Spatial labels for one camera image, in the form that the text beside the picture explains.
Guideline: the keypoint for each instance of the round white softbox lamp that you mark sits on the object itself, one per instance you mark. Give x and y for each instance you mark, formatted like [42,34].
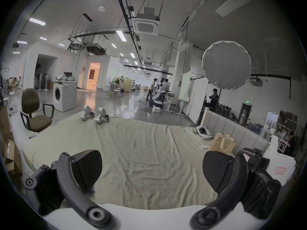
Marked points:
[226,65]

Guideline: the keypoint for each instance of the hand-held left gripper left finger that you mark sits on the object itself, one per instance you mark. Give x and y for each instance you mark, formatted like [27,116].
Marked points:
[72,188]

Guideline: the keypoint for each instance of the shelf with books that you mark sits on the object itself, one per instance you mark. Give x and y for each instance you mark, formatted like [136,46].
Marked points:
[286,128]

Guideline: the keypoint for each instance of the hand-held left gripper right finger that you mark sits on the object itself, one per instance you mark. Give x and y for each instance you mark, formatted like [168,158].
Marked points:
[236,188]

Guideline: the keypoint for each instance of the grey padded headboard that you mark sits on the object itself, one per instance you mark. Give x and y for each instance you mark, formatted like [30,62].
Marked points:
[236,130]

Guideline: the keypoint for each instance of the olive office chair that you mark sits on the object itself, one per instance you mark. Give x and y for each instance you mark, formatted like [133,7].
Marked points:
[36,122]

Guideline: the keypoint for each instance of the spare white hand-held gripper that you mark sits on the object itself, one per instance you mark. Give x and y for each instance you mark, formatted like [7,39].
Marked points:
[100,115]
[85,112]

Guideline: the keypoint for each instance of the white washing machine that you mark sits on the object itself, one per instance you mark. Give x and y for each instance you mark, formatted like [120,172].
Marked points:
[66,96]

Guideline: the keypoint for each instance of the white and black headset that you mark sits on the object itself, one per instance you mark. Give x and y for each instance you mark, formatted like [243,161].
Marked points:
[203,132]

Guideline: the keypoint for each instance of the beige paper bag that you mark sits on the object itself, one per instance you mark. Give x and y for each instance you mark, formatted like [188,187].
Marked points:
[221,144]

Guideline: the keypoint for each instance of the black bag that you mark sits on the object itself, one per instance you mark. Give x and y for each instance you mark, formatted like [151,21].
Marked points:
[256,158]

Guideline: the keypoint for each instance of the brown cardboard carton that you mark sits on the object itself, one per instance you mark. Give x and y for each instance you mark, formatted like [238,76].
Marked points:
[10,152]

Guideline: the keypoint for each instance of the white box with red label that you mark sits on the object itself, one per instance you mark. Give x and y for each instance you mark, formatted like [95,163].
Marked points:
[281,166]

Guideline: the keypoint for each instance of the white table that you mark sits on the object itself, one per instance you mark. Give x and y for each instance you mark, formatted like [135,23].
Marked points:
[174,102]

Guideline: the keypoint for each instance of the bed with beige sheet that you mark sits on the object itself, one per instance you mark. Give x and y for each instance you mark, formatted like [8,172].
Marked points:
[148,157]

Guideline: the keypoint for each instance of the group of people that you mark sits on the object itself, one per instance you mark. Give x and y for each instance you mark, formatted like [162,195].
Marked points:
[158,86]

